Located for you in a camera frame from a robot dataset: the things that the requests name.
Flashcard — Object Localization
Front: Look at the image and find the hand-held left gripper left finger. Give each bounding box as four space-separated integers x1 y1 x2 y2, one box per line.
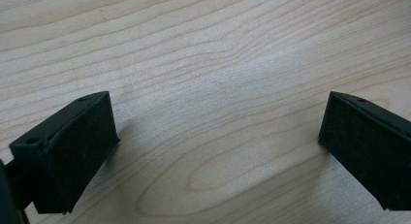
8 90 121 215

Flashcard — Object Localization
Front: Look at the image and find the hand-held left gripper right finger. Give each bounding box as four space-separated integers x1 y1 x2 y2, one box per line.
318 90 411 212

